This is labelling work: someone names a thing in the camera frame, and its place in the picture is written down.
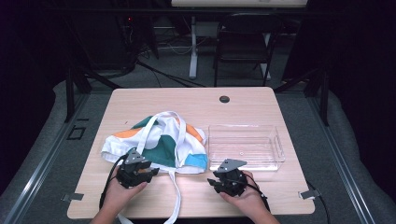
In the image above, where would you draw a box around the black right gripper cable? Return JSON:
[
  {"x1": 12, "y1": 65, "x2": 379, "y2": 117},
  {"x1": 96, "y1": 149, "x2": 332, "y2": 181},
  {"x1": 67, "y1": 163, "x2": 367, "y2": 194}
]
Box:
[{"x1": 244, "y1": 173, "x2": 271, "y2": 213}]

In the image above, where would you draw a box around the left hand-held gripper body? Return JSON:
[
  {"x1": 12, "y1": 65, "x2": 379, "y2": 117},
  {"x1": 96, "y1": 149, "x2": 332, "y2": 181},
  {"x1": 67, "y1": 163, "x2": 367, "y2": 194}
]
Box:
[{"x1": 116, "y1": 147, "x2": 151, "y2": 189}]

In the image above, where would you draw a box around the white desk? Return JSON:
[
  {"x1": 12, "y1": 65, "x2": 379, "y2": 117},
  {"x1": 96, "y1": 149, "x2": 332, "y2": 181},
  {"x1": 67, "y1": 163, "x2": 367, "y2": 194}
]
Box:
[{"x1": 170, "y1": 0, "x2": 309, "y2": 80}]

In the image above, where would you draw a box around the black metal stand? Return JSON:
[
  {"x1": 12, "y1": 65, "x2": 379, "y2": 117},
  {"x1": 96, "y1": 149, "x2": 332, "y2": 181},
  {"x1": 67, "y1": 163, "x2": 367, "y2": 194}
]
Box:
[
  {"x1": 273, "y1": 65, "x2": 331, "y2": 127},
  {"x1": 64, "y1": 65, "x2": 123, "y2": 123}
]

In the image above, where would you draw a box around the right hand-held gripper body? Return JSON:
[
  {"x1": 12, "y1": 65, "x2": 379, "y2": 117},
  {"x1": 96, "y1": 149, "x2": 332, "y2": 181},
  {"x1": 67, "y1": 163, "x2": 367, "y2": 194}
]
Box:
[{"x1": 214, "y1": 158, "x2": 249, "y2": 198}]

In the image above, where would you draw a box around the white orange green tote bag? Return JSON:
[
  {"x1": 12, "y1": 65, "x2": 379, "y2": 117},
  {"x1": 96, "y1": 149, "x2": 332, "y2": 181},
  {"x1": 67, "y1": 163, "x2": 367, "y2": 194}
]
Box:
[{"x1": 101, "y1": 110, "x2": 209, "y2": 224}]

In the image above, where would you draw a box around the person's right hand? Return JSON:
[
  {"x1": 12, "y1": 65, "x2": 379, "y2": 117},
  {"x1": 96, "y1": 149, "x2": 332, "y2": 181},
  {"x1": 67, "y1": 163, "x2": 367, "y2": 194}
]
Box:
[{"x1": 219, "y1": 170, "x2": 266, "y2": 217}]

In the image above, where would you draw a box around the black folding chair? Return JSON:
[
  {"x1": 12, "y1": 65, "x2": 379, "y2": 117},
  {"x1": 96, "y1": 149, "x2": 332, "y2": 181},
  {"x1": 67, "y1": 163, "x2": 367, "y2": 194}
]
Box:
[{"x1": 212, "y1": 12, "x2": 284, "y2": 89}]

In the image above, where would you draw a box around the black floor cable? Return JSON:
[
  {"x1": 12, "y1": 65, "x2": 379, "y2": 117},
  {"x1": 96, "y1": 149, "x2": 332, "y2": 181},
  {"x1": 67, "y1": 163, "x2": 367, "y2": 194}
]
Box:
[{"x1": 135, "y1": 60, "x2": 207, "y2": 89}]

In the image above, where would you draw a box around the black cable at table edge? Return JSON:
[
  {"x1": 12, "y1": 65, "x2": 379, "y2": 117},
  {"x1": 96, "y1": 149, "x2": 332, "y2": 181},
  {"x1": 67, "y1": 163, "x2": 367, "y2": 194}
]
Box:
[{"x1": 305, "y1": 180, "x2": 332, "y2": 224}]

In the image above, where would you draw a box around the person's left hand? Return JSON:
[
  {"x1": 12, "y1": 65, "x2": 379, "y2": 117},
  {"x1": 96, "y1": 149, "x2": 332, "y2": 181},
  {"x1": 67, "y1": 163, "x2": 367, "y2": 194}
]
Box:
[{"x1": 104, "y1": 167, "x2": 149, "y2": 213}]

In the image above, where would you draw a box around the grey metal table clamp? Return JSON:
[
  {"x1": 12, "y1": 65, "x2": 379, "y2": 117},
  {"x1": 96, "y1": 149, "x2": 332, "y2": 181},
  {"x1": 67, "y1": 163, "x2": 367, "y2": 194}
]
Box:
[
  {"x1": 298, "y1": 189, "x2": 321, "y2": 201},
  {"x1": 61, "y1": 192, "x2": 85, "y2": 203}
]

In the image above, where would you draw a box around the dark equipment with red light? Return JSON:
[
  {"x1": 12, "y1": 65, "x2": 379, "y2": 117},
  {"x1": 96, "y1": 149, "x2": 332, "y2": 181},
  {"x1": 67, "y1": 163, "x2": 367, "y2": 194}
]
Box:
[{"x1": 114, "y1": 12, "x2": 151, "y2": 74}]

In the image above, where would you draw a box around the clear plastic container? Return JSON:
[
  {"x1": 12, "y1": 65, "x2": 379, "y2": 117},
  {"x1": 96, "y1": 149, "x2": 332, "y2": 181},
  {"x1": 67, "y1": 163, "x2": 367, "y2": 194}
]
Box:
[{"x1": 207, "y1": 123, "x2": 287, "y2": 173}]

